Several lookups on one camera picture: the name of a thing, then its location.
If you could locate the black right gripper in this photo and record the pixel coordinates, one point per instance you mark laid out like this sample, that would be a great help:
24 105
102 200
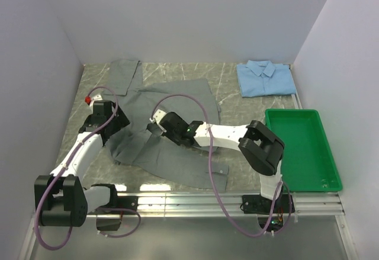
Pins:
166 134

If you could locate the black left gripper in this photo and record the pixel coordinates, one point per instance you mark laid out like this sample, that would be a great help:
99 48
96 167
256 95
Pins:
120 120

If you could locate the grey long sleeve shirt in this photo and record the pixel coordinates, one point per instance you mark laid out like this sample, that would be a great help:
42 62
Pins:
136 145

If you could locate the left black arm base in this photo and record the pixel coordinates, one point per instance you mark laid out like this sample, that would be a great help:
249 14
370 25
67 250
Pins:
127 203

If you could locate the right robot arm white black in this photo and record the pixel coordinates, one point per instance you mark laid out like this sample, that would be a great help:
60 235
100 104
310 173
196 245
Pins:
262 149

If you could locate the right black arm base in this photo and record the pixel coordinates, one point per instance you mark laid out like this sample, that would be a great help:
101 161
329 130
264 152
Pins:
255 204

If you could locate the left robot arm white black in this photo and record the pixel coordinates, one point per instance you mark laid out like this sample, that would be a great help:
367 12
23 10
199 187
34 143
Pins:
60 198

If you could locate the folded light blue shirt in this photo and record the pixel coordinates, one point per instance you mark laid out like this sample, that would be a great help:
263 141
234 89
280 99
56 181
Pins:
264 78

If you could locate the green plastic tray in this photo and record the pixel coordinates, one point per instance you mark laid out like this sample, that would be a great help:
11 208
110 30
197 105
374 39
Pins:
308 164

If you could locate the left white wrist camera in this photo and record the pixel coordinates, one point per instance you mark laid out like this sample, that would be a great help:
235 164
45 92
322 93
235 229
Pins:
91 99

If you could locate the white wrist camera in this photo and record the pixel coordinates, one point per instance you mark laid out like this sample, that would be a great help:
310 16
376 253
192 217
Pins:
91 99
158 115

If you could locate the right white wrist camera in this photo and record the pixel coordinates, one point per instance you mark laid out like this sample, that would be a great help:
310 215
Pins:
158 115

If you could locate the aluminium mounting rail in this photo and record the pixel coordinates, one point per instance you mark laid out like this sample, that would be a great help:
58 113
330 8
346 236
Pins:
191 225

